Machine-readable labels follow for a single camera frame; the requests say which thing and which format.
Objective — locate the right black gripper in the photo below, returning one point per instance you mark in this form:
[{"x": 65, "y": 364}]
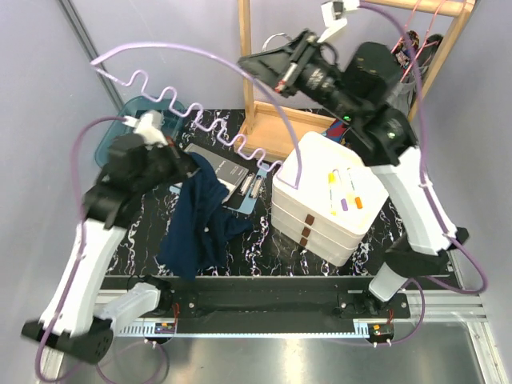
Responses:
[{"x": 272, "y": 65}]

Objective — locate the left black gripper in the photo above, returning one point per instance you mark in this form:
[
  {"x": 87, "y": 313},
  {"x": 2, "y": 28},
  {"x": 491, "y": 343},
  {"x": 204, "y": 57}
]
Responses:
[{"x": 186, "y": 166}]

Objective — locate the lavender plastic hanger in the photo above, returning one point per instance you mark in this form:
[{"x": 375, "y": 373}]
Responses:
[{"x": 171, "y": 93}]

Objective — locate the navy blue mesh shorts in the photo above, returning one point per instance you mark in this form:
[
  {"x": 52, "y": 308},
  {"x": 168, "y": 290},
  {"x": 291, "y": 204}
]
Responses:
[{"x": 200, "y": 227}]

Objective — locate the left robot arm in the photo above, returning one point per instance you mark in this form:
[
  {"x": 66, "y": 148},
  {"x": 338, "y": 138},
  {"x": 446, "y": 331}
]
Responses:
[{"x": 136, "y": 164}]

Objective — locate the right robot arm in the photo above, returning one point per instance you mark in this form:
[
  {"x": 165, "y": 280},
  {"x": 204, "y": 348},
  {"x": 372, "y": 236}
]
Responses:
[{"x": 384, "y": 140}]

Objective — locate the colourful comic print shorts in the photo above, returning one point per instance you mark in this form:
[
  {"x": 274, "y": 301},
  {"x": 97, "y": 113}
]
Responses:
[{"x": 338, "y": 128}]

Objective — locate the grey shorts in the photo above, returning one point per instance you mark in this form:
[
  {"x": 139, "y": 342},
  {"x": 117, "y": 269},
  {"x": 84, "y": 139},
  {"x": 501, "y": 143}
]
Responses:
[{"x": 403, "y": 96}]

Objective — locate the teal plastic bin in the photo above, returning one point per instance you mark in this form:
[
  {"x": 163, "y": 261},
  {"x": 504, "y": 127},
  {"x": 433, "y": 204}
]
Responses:
[{"x": 136, "y": 107}]

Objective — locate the grey spiral notebook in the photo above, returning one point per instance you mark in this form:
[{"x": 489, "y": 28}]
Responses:
[{"x": 229, "y": 173}]

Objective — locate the wooden clothes rack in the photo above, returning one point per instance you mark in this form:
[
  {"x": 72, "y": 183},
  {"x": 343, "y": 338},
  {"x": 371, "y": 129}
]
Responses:
[{"x": 263, "y": 126}]

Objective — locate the blue clipboard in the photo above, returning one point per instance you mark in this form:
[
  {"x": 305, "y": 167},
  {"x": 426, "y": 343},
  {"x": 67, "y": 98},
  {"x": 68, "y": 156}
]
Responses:
[{"x": 250, "y": 191}]

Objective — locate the yellow cap marker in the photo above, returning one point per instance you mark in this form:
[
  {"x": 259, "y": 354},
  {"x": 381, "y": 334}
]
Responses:
[{"x": 333, "y": 200}]

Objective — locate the white stacked trays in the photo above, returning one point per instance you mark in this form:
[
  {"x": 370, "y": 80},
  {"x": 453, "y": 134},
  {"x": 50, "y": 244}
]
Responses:
[{"x": 325, "y": 199}]

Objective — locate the orange cap marker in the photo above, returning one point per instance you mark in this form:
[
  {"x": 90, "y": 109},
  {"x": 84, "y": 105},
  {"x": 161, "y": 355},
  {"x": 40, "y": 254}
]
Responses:
[{"x": 357, "y": 198}]

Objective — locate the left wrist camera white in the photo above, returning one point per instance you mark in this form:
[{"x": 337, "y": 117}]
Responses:
[{"x": 148, "y": 125}]

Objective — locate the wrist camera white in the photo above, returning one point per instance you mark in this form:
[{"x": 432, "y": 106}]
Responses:
[
  {"x": 334, "y": 18},
  {"x": 148, "y": 125}
]

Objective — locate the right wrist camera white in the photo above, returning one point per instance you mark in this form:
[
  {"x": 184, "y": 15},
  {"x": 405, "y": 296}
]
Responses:
[{"x": 334, "y": 18}]

